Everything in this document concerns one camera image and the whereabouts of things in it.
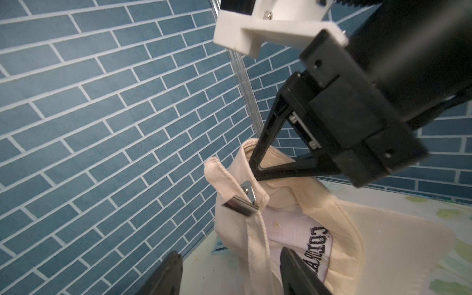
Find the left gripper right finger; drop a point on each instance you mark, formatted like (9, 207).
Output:
(297, 278)

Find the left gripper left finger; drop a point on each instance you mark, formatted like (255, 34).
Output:
(167, 278)

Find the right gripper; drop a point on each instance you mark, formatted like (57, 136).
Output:
(360, 134)

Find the beige Colorado cap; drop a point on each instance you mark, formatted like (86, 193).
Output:
(352, 249)

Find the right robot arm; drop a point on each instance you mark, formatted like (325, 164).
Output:
(418, 54)

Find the light blue calculator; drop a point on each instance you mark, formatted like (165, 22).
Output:
(219, 247)

